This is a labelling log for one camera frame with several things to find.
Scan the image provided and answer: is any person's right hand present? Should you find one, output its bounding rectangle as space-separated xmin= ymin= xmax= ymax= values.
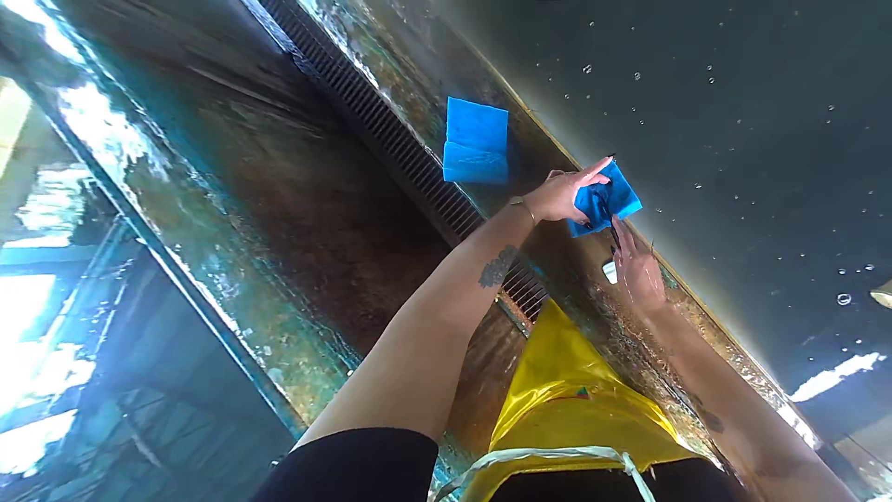
xmin=611 ymin=215 xmax=668 ymax=312

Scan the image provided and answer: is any person's left hand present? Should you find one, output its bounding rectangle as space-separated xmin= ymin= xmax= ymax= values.
xmin=522 ymin=156 xmax=616 ymax=226

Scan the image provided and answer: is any blue cloth piece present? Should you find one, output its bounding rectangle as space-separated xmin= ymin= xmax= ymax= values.
xmin=568 ymin=159 xmax=643 ymax=238

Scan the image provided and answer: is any person's right forearm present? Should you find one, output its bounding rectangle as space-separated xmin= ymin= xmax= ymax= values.
xmin=644 ymin=301 xmax=857 ymax=502

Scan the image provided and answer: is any person's left forearm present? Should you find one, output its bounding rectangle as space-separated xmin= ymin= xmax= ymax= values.
xmin=296 ymin=198 xmax=541 ymax=450

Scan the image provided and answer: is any blue rectangular sheet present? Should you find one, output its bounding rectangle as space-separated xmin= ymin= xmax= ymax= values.
xmin=442 ymin=96 xmax=510 ymax=185

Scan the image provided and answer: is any large water tank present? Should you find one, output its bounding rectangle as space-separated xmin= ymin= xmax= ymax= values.
xmin=425 ymin=0 xmax=892 ymax=475

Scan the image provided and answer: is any person's body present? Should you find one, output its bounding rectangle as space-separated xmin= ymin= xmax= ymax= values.
xmin=249 ymin=298 xmax=754 ymax=502

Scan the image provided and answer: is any dark metal drain grate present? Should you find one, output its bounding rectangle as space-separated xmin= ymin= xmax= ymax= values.
xmin=240 ymin=0 xmax=551 ymax=337

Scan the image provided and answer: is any water basin with narrow rim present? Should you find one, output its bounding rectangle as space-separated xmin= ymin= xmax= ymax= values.
xmin=0 ymin=59 xmax=308 ymax=502

